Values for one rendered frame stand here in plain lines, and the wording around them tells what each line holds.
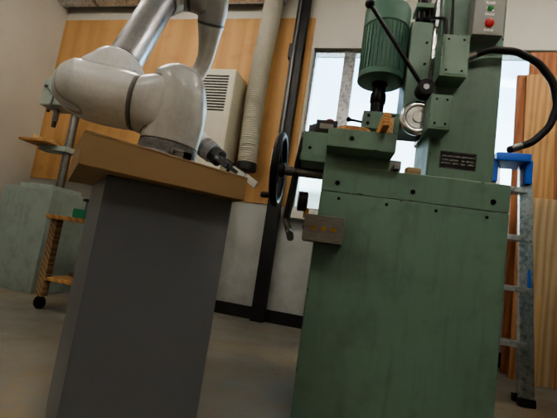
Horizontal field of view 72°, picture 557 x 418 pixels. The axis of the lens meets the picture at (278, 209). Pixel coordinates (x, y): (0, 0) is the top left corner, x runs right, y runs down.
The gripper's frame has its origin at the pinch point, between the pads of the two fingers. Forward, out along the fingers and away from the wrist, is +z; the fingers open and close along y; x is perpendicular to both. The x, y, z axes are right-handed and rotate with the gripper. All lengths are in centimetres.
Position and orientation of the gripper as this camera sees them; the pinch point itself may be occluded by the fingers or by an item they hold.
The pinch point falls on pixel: (249, 180)
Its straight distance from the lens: 159.1
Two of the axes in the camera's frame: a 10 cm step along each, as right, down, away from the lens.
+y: 3.0, 1.5, 9.4
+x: -5.9, 8.1, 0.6
